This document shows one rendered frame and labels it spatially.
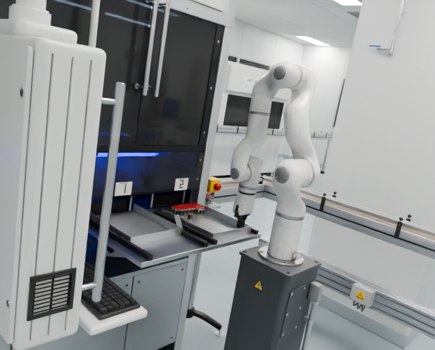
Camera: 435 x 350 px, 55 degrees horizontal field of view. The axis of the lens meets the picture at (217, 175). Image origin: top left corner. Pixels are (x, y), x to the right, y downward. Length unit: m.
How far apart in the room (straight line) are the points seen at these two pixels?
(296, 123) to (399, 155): 1.49
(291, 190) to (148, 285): 0.92
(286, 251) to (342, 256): 1.59
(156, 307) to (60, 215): 1.30
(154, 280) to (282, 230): 0.77
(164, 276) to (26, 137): 1.37
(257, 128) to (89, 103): 0.92
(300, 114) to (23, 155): 1.05
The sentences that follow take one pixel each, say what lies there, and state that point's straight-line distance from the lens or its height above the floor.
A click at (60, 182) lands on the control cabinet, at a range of 1.04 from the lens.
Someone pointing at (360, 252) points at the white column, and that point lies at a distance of 3.23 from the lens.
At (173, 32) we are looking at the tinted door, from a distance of 1.90.
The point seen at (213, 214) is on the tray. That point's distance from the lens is 2.09.
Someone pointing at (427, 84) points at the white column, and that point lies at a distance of 3.04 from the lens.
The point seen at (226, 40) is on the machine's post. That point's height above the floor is 1.74.
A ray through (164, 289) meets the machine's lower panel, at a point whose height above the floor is 0.45.
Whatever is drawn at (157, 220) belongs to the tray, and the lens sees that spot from 1.87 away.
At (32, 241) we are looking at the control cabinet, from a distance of 1.06.
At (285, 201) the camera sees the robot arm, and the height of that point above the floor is 1.12.
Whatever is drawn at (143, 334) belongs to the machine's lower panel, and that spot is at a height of 0.23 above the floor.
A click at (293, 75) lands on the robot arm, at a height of 1.60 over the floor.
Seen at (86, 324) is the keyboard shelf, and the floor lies 0.80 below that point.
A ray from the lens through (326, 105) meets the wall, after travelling 10.69.
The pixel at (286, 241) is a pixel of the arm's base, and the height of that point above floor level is 0.95.
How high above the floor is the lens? 1.50
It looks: 12 degrees down
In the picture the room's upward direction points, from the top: 9 degrees clockwise
